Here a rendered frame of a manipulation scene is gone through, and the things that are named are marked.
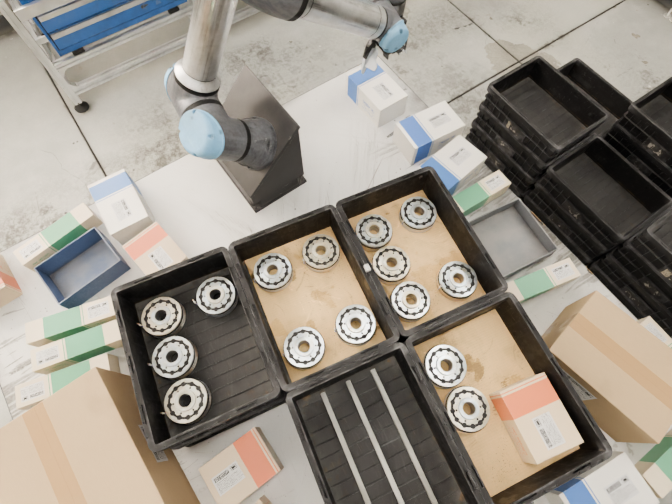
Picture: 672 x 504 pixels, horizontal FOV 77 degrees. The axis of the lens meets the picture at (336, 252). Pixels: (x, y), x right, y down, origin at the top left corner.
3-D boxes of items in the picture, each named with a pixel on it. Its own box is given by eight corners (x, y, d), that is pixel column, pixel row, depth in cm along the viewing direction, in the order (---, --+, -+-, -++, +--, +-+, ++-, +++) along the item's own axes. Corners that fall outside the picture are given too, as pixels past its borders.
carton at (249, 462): (230, 510, 105) (223, 515, 98) (206, 466, 108) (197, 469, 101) (284, 467, 108) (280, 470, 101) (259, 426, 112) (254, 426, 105)
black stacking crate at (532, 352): (396, 348, 109) (403, 340, 99) (494, 303, 114) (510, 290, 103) (477, 510, 95) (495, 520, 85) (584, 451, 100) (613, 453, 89)
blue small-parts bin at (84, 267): (72, 311, 124) (58, 305, 118) (48, 276, 128) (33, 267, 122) (131, 268, 129) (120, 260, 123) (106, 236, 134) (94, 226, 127)
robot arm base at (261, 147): (232, 140, 130) (206, 136, 121) (261, 106, 122) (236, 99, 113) (253, 180, 126) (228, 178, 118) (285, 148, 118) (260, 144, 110)
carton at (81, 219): (93, 211, 137) (83, 202, 132) (103, 223, 136) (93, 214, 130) (26, 259, 131) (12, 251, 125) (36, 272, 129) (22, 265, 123)
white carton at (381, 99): (345, 92, 157) (346, 73, 149) (371, 78, 160) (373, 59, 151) (377, 128, 150) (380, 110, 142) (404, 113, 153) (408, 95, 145)
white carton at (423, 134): (410, 165, 144) (415, 149, 136) (392, 140, 148) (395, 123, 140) (458, 142, 148) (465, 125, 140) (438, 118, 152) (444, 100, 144)
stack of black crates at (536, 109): (457, 151, 214) (486, 84, 172) (500, 124, 221) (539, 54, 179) (512, 208, 201) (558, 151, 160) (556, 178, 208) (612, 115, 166)
